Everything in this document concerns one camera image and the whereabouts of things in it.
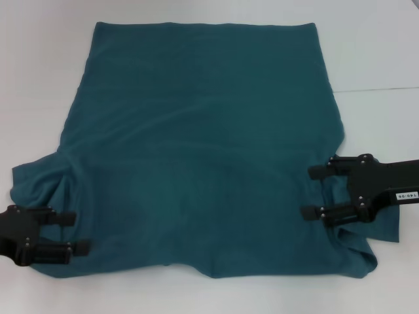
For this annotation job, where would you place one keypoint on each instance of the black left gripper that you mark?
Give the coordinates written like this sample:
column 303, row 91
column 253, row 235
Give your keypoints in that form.
column 14, row 230

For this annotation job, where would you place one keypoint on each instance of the teal blue shirt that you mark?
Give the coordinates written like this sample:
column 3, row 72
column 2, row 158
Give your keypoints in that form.
column 203, row 137

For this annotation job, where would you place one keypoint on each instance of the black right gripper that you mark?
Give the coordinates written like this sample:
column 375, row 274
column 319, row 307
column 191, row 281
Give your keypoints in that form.
column 376, row 188

